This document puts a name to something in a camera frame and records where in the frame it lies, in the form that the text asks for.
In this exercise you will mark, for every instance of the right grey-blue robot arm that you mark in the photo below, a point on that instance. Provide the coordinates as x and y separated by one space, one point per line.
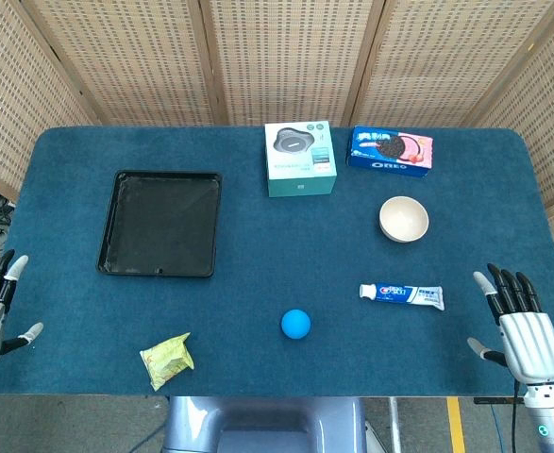
552 415

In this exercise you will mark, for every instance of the blue felt table cover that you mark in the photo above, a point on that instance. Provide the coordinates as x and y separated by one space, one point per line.
257 264

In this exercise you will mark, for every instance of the grey-blue robot torso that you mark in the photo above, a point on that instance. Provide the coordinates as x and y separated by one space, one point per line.
262 424

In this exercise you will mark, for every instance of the blue ball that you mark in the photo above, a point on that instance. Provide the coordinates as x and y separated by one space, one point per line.
296 324

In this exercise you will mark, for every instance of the black plastic tray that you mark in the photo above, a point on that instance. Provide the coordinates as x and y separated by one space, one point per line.
161 224

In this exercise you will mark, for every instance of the white table leg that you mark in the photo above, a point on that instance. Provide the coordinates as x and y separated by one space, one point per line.
395 424

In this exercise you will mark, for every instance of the white bowl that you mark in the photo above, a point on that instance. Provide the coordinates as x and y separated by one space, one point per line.
404 219

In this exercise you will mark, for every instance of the yellow-green snack packet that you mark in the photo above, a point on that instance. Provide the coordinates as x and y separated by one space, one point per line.
165 361

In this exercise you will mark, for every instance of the woven bamboo folding screen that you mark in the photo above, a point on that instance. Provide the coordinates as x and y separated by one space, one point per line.
281 56

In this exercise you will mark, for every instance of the blue Oreo cookie box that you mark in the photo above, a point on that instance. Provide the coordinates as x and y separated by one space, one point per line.
390 153

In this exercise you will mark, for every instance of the blue white toothpaste tube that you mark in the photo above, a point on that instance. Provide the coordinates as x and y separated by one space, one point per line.
406 295

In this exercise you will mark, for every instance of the teal white speaker box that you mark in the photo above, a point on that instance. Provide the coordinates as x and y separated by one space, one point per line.
300 156

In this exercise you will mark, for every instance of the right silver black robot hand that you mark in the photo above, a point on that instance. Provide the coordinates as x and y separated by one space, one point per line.
531 340

